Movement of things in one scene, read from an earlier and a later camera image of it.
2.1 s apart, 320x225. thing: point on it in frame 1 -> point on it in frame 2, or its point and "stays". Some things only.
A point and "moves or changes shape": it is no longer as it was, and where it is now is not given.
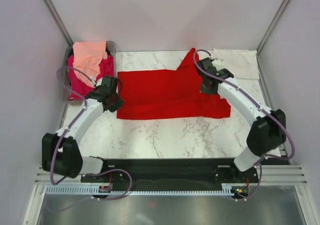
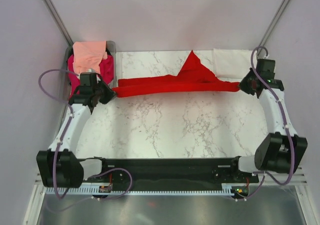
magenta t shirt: x=79 y=85 stays
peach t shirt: x=88 y=56 stays
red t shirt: x=169 y=94 moves or changes shape
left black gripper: x=118 y=105 -> x=110 y=94
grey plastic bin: x=110 y=45 stays
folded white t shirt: x=242 y=63 stays
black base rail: x=171 y=173 stays
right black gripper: x=202 y=90 -> x=243 y=85
